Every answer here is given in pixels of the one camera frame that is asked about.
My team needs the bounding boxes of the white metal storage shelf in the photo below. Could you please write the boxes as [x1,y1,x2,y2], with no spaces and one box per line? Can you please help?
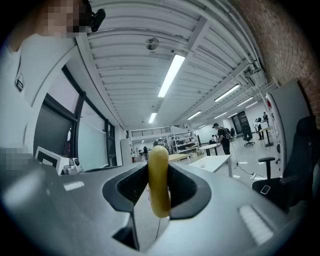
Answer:
[169,126,201,155]

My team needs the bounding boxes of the round metal ceiling dome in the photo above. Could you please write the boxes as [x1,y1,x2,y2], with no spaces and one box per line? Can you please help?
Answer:
[144,37,160,51]

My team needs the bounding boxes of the black framed glass window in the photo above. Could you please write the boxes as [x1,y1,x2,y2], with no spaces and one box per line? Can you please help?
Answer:
[33,64,118,171]

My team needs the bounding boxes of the yellow banana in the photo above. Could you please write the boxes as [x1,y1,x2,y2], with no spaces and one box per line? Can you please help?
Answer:
[147,145,172,219]

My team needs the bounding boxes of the black office chair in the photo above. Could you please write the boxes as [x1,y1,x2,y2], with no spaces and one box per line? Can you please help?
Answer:
[242,124,256,148]
[251,116,320,213]

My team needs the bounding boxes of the grey partition with red sticker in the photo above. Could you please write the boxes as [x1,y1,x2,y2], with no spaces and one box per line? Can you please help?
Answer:
[265,79,313,171]

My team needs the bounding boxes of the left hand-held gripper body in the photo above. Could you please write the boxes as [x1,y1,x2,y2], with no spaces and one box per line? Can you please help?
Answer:
[34,146,85,177]

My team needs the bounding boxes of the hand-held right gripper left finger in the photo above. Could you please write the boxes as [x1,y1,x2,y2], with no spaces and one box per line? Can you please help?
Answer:
[47,161,150,252]

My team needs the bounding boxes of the person's white shirt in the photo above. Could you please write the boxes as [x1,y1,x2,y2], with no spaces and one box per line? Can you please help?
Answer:
[0,32,79,161]

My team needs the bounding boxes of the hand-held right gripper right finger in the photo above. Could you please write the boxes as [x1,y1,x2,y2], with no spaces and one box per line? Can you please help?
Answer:
[146,161,309,256]

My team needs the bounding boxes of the round wooden table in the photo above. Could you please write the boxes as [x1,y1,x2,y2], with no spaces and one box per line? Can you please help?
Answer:
[198,143,222,156]

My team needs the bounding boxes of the standing desk with black base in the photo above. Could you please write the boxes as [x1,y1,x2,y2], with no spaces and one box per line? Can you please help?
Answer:
[259,126,275,148]

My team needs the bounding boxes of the white rectangular table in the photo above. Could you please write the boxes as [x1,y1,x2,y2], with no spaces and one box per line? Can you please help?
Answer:
[187,154,233,178]

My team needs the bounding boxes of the black metal railing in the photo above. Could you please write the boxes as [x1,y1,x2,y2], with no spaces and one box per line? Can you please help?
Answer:
[130,126,171,138]

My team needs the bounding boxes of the black head-worn camera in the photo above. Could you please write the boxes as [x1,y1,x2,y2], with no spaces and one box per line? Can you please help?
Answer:
[83,0,107,33]

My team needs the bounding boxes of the wooden rectangular table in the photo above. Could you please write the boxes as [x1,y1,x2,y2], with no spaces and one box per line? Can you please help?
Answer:
[167,152,191,163]

